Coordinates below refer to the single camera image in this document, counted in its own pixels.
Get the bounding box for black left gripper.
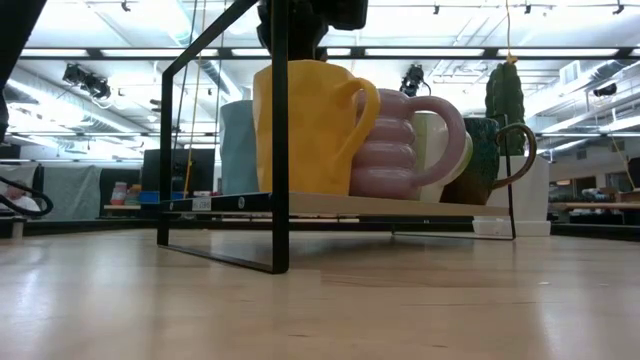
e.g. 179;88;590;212
257;0;369;62

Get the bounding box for yellow orange mug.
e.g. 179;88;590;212
252;58;382;197

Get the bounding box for light blue mug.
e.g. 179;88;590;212
218;99;261;196

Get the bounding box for pale purple ribbed mug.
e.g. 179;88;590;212
348;88;468;201

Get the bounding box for green mug white handle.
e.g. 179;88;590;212
412;110;474;204

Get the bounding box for teal brown glazed mug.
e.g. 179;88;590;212
438;116;539;207

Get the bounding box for black overhead rig beam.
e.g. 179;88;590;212
17;45;640;61

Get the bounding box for black computer monitor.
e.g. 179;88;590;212
141;148;216;196

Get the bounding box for green cactus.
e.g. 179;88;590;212
484;60;527;157

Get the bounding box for blue storage box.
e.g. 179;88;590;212
139;191;186;204

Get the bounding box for red white container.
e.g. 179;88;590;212
110;181;129;206

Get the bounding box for grey partition panel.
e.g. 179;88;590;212
42;164;104;221

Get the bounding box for white hexagonal planter pot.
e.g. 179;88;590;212
472;154;552;238

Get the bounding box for person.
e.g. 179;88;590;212
0;179;41;214

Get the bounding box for wooden background table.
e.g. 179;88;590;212
549;187;640;226

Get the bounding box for wooden shelf black metal frame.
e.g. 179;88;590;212
156;0;517;275

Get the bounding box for yellow hanging cord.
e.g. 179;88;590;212
504;0;519;65

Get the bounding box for black table frame rails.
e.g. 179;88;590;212
0;215;640;242

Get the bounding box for black looped cable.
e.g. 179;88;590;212
0;174;55;219

